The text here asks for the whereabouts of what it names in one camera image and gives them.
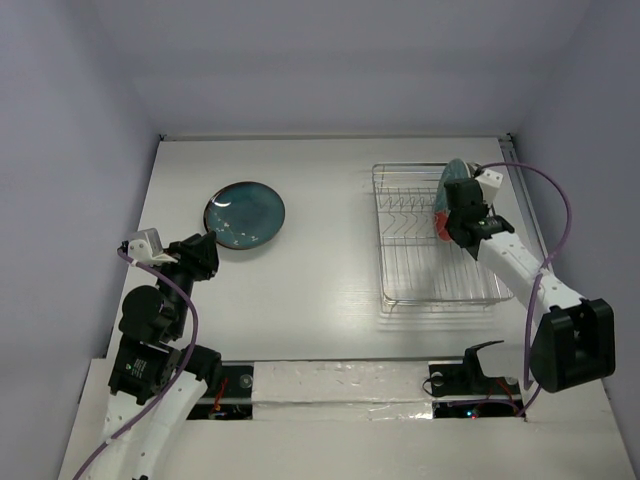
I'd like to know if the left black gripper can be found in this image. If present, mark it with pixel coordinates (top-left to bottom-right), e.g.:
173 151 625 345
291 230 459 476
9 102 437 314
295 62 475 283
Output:
155 228 219 335

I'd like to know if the dark teal blossom plate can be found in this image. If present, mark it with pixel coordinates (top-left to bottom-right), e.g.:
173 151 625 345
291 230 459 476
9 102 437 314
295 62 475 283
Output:
203 181 286 250

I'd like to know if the red teal flower plate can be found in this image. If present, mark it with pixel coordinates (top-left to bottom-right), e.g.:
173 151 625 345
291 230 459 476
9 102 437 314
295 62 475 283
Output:
433 158 471 242

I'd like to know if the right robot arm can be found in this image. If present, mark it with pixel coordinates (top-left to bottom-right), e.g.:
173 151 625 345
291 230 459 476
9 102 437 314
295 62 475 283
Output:
443 177 616 393

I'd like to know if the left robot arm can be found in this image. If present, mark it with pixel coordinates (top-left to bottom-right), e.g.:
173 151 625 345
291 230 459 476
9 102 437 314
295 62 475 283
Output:
74 228 222 479

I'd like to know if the white foam strip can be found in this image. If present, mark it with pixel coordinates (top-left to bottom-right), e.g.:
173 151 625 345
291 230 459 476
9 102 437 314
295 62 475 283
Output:
251 361 433 422

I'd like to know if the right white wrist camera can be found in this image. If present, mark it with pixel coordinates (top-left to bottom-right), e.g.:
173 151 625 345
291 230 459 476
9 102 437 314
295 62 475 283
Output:
474 169 504 206

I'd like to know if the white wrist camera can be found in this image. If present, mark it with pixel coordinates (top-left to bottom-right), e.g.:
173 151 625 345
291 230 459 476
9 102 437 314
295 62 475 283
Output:
121 228 178 266
474 169 504 206

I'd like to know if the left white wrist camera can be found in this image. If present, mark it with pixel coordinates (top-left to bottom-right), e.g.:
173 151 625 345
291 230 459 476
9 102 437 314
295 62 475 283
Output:
121 228 178 266

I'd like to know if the metal wire dish rack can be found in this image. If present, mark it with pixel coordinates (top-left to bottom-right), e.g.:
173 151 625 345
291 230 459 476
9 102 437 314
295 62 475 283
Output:
372 162 513 316

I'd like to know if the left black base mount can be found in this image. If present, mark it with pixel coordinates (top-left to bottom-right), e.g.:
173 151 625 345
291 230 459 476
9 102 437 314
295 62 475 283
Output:
187 362 254 421

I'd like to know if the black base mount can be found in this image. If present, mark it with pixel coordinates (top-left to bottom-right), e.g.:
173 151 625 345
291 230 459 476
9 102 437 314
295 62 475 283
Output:
187 362 254 421
422 340 524 420

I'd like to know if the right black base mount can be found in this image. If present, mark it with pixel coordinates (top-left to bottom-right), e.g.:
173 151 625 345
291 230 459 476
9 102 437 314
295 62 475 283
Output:
422 340 524 420

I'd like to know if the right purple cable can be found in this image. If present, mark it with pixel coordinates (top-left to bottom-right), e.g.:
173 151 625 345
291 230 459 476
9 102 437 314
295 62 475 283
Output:
474 161 573 416

